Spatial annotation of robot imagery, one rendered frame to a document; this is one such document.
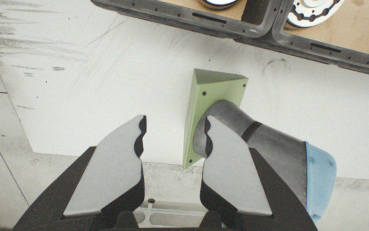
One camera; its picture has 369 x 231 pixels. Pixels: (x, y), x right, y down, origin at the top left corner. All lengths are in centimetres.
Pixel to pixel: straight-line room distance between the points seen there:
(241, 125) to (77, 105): 51
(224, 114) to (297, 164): 14
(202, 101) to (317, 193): 22
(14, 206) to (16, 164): 78
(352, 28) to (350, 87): 27
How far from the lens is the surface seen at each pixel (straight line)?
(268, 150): 30
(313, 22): 37
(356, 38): 46
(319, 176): 30
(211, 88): 32
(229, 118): 32
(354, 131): 78
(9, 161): 241
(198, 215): 195
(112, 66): 52
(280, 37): 26
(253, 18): 29
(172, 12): 24
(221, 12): 34
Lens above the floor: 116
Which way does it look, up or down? 64 degrees down
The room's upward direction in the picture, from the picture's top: 177 degrees counter-clockwise
